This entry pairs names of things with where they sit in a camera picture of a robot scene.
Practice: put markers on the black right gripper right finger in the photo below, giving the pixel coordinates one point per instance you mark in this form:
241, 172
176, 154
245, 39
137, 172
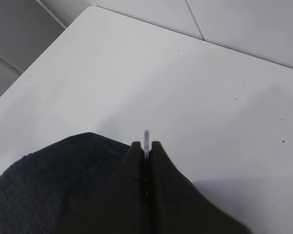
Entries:
176, 205

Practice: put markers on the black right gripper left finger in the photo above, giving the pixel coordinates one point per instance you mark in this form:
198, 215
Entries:
117, 207

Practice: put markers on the dark navy fabric lunch bag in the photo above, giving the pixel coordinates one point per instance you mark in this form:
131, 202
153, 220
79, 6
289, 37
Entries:
39, 192

